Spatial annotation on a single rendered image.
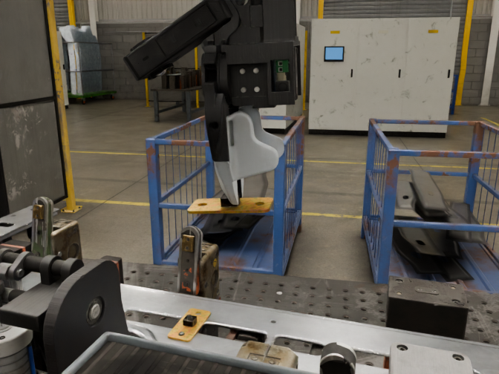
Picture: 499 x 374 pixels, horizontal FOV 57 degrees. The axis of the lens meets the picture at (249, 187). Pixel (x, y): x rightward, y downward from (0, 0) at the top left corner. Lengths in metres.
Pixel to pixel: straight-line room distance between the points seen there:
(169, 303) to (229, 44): 0.50
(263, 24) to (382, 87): 8.10
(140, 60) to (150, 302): 0.48
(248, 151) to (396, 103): 8.15
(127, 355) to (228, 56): 0.27
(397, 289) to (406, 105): 7.82
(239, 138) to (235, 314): 0.41
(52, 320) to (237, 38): 0.31
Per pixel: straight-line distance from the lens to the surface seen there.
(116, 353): 0.43
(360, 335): 0.74
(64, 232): 1.07
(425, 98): 8.61
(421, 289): 0.83
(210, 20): 0.42
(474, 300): 1.56
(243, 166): 0.43
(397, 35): 8.50
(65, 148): 4.45
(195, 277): 0.85
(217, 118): 0.40
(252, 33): 0.42
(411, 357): 0.52
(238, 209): 0.45
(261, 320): 0.76
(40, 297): 0.54
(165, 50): 0.44
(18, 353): 0.61
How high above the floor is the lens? 1.40
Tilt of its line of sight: 16 degrees down
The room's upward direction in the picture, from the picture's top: straight up
